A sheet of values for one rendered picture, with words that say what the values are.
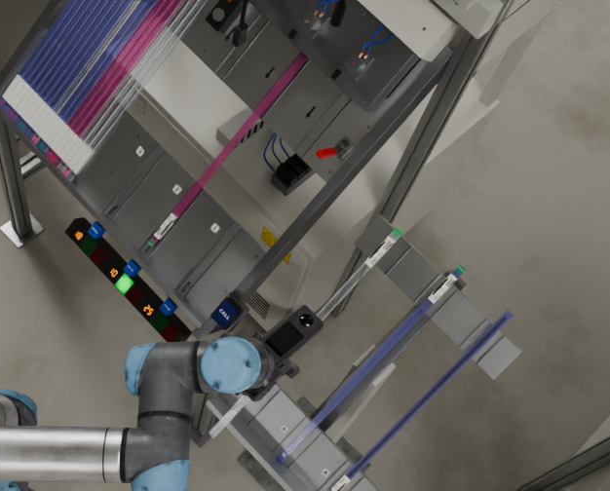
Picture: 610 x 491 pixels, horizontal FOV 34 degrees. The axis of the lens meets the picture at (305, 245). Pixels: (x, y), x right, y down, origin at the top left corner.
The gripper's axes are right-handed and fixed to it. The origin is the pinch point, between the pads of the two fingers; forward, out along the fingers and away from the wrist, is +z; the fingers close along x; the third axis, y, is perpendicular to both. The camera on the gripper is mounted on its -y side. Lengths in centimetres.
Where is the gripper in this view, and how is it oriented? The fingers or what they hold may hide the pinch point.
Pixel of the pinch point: (286, 353)
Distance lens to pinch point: 171.5
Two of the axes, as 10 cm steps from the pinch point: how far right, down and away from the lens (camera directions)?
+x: 6.9, 6.9, -2.0
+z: 1.8, 1.0, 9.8
